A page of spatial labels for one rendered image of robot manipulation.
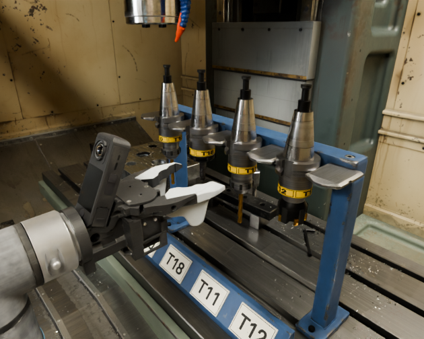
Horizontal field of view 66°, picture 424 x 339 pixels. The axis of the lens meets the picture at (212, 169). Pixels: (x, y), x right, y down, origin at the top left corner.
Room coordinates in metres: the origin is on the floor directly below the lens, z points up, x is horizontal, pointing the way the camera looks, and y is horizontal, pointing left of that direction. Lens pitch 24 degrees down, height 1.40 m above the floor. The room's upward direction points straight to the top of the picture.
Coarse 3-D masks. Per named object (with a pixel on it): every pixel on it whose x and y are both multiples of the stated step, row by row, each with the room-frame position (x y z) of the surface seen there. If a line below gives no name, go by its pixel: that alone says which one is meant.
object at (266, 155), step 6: (258, 150) 0.49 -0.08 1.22; (264, 150) 0.49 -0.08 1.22; (270, 150) 0.49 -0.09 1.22; (276, 150) 0.49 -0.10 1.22; (252, 156) 0.47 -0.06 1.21; (258, 156) 0.47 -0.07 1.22; (264, 156) 0.47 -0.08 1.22; (270, 156) 0.47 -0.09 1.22; (258, 162) 0.45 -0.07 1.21; (264, 162) 0.45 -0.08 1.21; (270, 162) 0.45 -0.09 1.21
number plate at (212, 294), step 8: (200, 280) 0.50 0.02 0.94; (208, 280) 0.49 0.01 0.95; (216, 280) 0.48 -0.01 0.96; (192, 288) 0.49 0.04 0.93; (200, 288) 0.49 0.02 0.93; (208, 288) 0.48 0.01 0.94; (216, 288) 0.47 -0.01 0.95; (224, 288) 0.46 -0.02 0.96; (200, 296) 0.47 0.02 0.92; (208, 296) 0.47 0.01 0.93; (216, 296) 0.46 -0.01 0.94; (224, 296) 0.45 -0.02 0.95; (208, 304) 0.46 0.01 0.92; (216, 304) 0.45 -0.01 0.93; (216, 312) 0.44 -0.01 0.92
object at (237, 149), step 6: (228, 138) 0.53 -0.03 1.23; (258, 138) 0.53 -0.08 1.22; (228, 144) 0.52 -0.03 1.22; (234, 144) 0.50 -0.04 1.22; (240, 144) 0.50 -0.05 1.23; (246, 144) 0.50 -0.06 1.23; (252, 144) 0.50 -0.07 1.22; (258, 144) 0.50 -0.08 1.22; (228, 150) 0.52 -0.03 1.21; (234, 150) 0.51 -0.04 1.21; (240, 150) 0.49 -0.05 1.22; (246, 150) 0.49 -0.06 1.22; (252, 150) 0.50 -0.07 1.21; (234, 156) 0.50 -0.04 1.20; (240, 156) 0.49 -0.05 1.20; (246, 156) 0.49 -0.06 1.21
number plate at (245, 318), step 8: (240, 312) 0.42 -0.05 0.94; (248, 312) 0.41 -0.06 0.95; (232, 320) 0.41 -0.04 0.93; (240, 320) 0.41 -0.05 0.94; (248, 320) 0.40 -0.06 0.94; (256, 320) 0.40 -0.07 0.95; (264, 320) 0.39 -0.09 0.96; (232, 328) 0.40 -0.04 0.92; (240, 328) 0.40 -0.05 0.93; (248, 328) 0.39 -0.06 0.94; (256, 328) 0.39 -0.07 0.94; (264, 328) 0.38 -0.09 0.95; (272, 328) 0.38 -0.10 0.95; (240, 336) 0.39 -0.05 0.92; (248, 336) 0.38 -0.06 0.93; (256, 336) 0.38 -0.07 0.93; (264, 336) 0.37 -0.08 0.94; (272, 336) 0.37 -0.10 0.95
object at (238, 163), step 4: (228, 156) 0.52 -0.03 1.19; (232, 156) 0.51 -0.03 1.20; (228, 160) 0.52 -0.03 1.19; (232, 160) 0.51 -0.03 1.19; (236, 160) 0.50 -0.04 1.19; (240, 160) 0.50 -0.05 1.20; (244, 160) 0.50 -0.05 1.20; (248, 160) 0.50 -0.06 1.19; (232, 164) 0.51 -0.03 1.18; (236, 164) 0.50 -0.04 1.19; (240, 164) 0.50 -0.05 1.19; (244, 164) 0.50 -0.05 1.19; (248, 164) 0.50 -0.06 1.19; (252, 164) 0.51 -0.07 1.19
